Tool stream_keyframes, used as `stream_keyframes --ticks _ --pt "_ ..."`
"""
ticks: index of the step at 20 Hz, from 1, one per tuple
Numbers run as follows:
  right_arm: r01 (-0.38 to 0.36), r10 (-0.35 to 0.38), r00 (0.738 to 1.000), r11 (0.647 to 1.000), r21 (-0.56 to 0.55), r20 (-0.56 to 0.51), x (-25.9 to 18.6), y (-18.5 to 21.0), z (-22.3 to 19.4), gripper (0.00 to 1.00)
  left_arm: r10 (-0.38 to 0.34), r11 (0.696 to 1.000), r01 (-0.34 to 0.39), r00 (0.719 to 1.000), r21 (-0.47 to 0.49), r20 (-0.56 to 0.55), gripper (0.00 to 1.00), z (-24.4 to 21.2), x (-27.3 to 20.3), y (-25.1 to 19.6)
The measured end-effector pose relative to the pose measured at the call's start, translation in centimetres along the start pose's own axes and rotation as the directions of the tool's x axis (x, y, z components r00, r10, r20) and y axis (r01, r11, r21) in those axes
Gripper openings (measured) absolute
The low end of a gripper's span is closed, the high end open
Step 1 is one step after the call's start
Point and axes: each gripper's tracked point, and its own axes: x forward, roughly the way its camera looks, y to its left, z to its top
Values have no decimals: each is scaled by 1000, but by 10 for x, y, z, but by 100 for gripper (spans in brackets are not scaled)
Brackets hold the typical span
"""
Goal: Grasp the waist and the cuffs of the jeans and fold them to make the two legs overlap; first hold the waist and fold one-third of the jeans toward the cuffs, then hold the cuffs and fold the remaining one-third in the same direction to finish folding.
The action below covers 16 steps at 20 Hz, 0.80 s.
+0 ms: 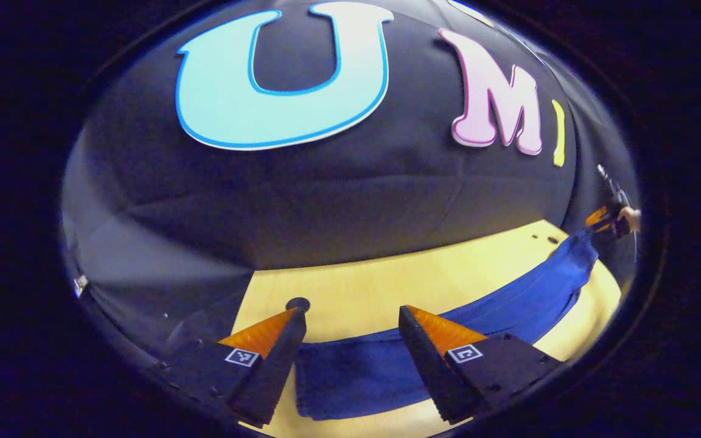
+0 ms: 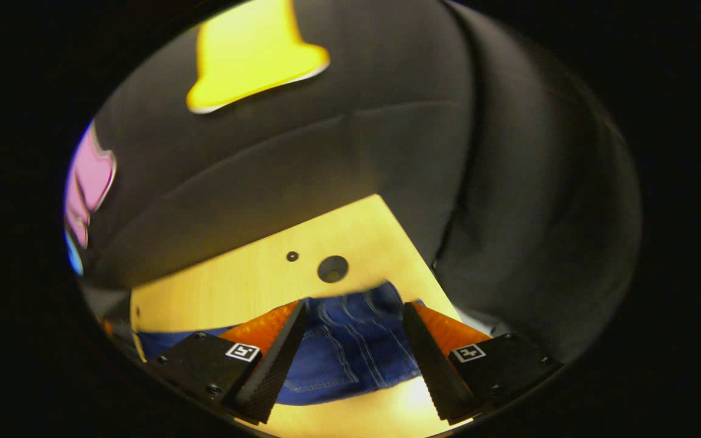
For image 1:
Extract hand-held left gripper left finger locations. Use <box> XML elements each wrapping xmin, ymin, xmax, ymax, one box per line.
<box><xmin>148</xmin><ymin>307</ymin><xmax>307</xmax><ymax>427</ymax></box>

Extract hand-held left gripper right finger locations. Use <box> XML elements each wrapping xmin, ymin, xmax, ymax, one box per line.
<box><xmin>398</xmin><ymin>305</ymin><xmax>562</xmax><ymax>425</ymax></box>

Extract blue jeans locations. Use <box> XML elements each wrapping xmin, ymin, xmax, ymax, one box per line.
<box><xmin>295</xmin><ymin>230</ymin><xmax>599</xmax><ymax>422</ymax></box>

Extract black backdrop cloth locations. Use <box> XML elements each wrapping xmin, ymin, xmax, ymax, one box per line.
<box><xmin>60</xmin><ymin>0</ymin><xmax>642</xmax><ymax>366</ymax></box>

